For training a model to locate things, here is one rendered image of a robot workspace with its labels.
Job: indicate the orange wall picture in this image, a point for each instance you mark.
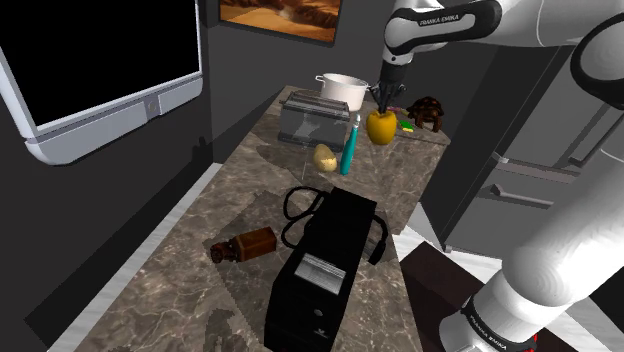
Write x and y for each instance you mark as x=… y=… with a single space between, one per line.
x=282 y=17

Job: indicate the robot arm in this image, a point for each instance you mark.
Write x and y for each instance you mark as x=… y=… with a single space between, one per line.
x=556 y=263

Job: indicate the brown glass bottle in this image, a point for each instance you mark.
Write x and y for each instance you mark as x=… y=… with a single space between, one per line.
x=253 y=244

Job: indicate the white framed window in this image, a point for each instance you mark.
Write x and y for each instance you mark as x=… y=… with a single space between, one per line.
x=102 y=112

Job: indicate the brown turtle figure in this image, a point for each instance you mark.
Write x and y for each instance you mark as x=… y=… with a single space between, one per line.
x=427 y=111

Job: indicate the silver toaster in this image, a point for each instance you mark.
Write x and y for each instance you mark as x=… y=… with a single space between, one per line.
x=312 y=126

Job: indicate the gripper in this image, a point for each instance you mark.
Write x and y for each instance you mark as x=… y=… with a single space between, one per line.
x=392 y=77

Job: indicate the green and yellow small block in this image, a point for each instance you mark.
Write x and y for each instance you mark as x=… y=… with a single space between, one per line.
x=407 y=126

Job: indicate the yellow potato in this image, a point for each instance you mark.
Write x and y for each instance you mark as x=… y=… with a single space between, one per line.
x=324 y=159

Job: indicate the grey refrigerator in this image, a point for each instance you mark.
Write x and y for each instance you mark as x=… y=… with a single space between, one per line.
x=516 y=214

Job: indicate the yellow bell pepper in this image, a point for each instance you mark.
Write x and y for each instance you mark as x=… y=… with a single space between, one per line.
x=381 y=128

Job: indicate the white cooking pot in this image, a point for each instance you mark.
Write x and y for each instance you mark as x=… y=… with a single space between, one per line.
x=343 y=90

